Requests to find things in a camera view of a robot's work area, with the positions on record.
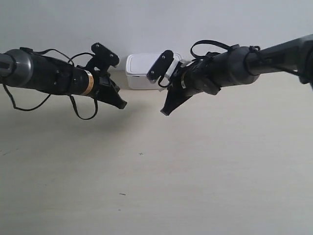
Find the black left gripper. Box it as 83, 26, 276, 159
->
91, 71, 127, 109

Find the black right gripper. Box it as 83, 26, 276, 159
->
160, 70, 196, 116

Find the white lidded plastic container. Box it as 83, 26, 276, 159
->
125, 52, 183, 90

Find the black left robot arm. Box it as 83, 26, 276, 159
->
0, 43, 127, 109

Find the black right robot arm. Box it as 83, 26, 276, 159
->
161, 35, 313, 116

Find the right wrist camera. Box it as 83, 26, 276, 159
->
146, 50, 183, 89

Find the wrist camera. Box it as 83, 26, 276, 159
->
85, 43, 120, 75
146, 50, 183, 89

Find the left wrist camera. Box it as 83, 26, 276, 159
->
85, 43, 120, 75

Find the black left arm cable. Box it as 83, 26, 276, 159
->
2, 47, 99, 120

